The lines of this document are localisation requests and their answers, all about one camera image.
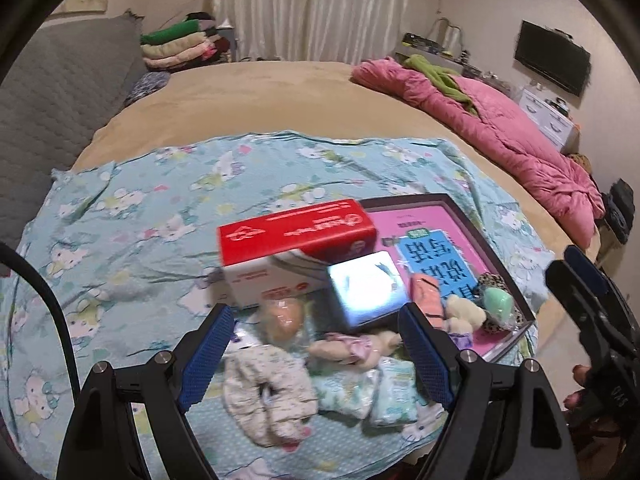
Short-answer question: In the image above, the plush toy with pink bow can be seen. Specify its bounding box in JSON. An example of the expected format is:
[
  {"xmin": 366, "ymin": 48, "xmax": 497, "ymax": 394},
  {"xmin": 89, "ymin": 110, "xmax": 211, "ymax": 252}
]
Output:
[{"xmin": 306, "ymin": 331, "xmax": 403, "ymax": 367}]

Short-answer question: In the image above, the green cloth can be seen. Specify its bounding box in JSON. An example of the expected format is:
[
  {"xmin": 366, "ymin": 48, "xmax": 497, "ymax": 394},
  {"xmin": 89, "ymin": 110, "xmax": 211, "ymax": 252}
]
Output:
[{"xmin": 402, "ymin": 54, "xmax": 481, "ymax": 116}]

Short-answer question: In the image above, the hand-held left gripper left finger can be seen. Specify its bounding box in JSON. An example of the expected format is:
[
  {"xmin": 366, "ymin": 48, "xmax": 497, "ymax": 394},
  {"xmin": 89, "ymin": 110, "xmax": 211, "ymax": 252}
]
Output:
[{"xmin": 57, "ymin": 304, "xmax": 236, "ymax": 480}]

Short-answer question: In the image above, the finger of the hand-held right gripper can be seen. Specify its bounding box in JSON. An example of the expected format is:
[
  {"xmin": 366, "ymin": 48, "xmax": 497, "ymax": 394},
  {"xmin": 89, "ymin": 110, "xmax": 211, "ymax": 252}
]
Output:
[
  {"xmin": 565, "ymin": 244, "xmax": 626, "ymax": 321},
  {"xmin": 545, "ymin": 259, "xmax": 618, "ymax": 348}
]

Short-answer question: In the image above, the person's right hand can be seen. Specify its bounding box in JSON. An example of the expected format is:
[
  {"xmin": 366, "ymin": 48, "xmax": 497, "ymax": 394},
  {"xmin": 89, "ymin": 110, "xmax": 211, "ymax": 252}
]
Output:
[{"xmin": 564, "ymin": 364, "xmax": 596, "ymax": 411}]

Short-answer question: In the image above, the dark brown tray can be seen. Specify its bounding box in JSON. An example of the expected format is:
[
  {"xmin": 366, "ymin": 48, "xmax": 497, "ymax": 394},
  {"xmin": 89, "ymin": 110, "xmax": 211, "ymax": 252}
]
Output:
[{"xmin": 359, "ymin": 192, "xmax": 538, "ymax": 365}]

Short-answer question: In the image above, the pink quilt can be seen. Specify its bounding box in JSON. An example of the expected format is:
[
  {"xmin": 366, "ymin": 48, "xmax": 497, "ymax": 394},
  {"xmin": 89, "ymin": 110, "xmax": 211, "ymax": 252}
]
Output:
[{"xmin": 350, "ymin": 57, "xmax": 606, "ymax": 251}]

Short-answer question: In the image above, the pink plastic-wrapped packet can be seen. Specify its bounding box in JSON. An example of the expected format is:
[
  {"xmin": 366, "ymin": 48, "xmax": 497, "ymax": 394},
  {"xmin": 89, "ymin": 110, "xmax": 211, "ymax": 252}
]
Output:
[{"xmin": 410, "ymin": 272, "xmax": 447, "ymax": 332}]

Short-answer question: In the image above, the beige puff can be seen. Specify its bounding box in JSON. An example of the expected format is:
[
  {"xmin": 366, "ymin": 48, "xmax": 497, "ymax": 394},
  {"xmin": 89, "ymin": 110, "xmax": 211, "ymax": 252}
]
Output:
[{"xmin": 257, "ymin": 297, "xmax": 307, "ymax": 348}]

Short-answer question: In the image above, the black television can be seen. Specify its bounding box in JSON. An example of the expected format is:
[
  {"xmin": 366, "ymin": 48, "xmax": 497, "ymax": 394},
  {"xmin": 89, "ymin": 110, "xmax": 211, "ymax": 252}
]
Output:
[{"xmin": 514, "ymin": 20, "xmax": 592, "ymax": 97}]

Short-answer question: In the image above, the leopard print scrunchie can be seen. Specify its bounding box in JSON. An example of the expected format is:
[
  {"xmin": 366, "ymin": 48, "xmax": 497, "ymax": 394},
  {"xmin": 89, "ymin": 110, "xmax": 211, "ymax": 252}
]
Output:
[{"xmin": 475, "ymin": 272, "xmax": 531, "ymax": 338}]

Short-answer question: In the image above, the beige bed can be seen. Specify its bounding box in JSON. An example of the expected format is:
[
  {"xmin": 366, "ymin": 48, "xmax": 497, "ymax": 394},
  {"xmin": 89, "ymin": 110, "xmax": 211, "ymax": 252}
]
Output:
[{"xmin": 70, "ymin": 59, "xmax": 601, "ymax": 271}]

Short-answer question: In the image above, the dark blue box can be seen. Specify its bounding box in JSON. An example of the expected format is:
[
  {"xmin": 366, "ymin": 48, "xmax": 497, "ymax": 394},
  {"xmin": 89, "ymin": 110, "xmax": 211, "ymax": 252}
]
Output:
[{"xmin": 326, "ymin": 250, "xmax": 408, "ymax": 333}]

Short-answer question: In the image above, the pink book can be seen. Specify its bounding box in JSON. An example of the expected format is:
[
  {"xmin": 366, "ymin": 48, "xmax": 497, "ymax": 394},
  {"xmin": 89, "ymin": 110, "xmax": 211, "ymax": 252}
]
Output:
[{"xmin": 372, "ymin": 205, "xmax": 526, "ymax": 356}]

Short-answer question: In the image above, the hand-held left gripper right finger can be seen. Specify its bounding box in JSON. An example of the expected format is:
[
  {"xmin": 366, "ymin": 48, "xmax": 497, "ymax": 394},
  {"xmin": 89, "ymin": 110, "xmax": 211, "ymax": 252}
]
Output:
[{"xmin": 397, "ymin": 302, "xmax": 576, "ymax": 480}]

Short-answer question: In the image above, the white drawer cabinet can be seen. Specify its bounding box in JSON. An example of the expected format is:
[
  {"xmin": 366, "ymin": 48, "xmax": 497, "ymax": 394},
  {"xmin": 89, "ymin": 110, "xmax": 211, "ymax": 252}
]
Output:
[{"xmin": 517, "ymin": 85, "xmax": 581, "ymax": 153}]

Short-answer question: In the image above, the stack of folded clothes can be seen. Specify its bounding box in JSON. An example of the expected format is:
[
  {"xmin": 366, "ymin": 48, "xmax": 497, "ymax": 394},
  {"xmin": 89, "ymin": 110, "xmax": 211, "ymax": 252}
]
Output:
[{"xmin": 139, "ymin": 11, "xmax": 236, "ymax": 72}]

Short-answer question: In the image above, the red and white box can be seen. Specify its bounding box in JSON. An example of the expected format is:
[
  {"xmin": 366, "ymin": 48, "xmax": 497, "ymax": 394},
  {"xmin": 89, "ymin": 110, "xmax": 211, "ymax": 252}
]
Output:
[{"xmin": 217, "ymin": 199, "xmax": 377, "ymax": 311}]

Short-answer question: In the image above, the dark patterned cloth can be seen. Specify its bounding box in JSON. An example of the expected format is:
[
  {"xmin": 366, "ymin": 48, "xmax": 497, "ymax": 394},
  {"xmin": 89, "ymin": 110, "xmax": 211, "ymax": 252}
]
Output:
[{"xmin": 122, "ymin": 70, "xmax": 172, "ymax": 107}]

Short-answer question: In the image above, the grey quilted headboard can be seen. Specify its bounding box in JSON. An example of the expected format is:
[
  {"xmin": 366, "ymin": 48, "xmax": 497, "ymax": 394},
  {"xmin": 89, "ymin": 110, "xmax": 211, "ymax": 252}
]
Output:
[{"xmin": 0, "ymin": 12, "xmax": 146, "ymax": 251}]

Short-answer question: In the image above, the tissue pack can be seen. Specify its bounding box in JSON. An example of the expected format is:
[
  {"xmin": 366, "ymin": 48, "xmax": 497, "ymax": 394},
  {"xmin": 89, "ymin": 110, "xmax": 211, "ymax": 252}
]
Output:
[
  {"xmin": 312, "ymin": 366, "xmax": 383, "ymax": 420},
  {"xmin": 370, "ymin": 360, "xmax": 420, "ymax": 428}
]

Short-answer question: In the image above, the cream plush toy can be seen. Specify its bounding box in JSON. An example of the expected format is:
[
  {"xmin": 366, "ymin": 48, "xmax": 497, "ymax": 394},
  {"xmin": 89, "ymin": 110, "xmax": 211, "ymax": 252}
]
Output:
[{"xmin": 444, "ymin": 294, "xmax": 488, "ymax": 336}]

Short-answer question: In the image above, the white curtain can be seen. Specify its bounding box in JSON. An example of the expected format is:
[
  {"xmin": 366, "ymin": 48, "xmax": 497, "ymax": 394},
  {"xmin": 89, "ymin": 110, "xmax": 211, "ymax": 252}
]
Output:
[{"xmin": 212, "ymin": 0, "xmax": 413, "ymax": 63}]

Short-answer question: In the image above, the white floral scrunchie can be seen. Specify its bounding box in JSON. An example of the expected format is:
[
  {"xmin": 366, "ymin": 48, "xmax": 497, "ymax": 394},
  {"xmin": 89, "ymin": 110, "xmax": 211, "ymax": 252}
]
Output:
[{"xmin": 221, "ymin": 344, "xmax": 321, "ymax": 447}]

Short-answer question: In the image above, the cluttered side table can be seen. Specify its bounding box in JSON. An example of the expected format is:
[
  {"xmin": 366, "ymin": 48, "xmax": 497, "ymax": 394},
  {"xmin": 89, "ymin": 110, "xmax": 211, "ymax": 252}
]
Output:
[{"xmin": 395, "ymin": 17, "xmax": 521, "ymax": 96}]

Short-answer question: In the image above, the black cable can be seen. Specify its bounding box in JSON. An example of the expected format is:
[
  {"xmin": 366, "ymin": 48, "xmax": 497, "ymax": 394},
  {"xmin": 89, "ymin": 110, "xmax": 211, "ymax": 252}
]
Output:
[{"xmin": 0, "ymin": 242, "xmax": 83, "ymax": 411}]

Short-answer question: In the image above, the light blue printed blanket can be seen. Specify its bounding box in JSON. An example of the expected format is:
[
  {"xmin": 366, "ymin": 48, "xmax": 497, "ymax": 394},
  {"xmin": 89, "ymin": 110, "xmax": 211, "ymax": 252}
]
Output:
[{"xmin": 0, "ymin": 130, "xmax": 556, "ymax": 480}]

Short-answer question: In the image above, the green puff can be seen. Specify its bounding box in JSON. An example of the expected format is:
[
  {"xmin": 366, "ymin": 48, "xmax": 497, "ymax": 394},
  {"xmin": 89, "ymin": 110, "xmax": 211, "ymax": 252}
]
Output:
[{"xmin": 481, "ymin": 285, "xmax": 516, "ymax": 328}]

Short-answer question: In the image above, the black bag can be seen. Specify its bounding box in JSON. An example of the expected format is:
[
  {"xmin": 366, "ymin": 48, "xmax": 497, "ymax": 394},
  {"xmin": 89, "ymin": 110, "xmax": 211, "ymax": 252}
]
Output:
[{"xmin": 602, "ymin": 179, "xmax": 636, "ymax": 246}]

